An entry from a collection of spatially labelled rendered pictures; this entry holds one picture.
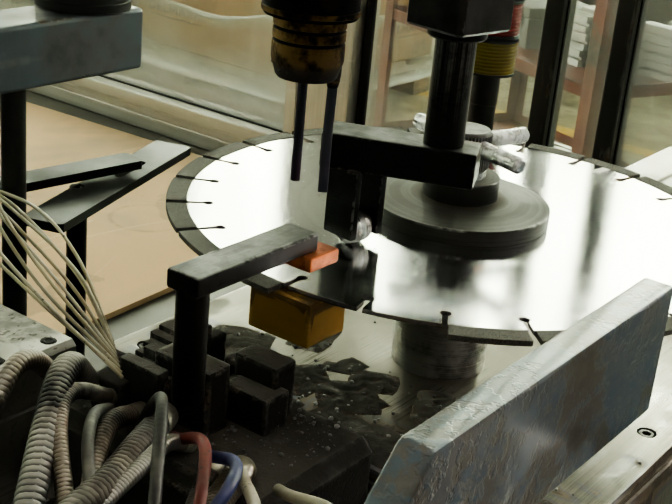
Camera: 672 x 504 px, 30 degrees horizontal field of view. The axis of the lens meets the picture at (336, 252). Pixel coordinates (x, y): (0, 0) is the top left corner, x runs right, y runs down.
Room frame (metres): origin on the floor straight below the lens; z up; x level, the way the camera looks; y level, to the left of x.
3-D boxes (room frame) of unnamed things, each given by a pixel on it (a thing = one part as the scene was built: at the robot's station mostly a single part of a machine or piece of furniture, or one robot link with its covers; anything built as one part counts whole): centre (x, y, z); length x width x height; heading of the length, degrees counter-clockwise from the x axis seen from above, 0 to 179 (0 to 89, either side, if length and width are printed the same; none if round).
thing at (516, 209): (0.72, -0.07, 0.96); 0.11 x 0.11 x 0.03
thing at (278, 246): (0.56, 0.04, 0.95); 0.10 x 0.03 x 0.07; 145
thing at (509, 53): (1.03, -0.11, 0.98); 0.05 x 0.04 x 0.03; 55
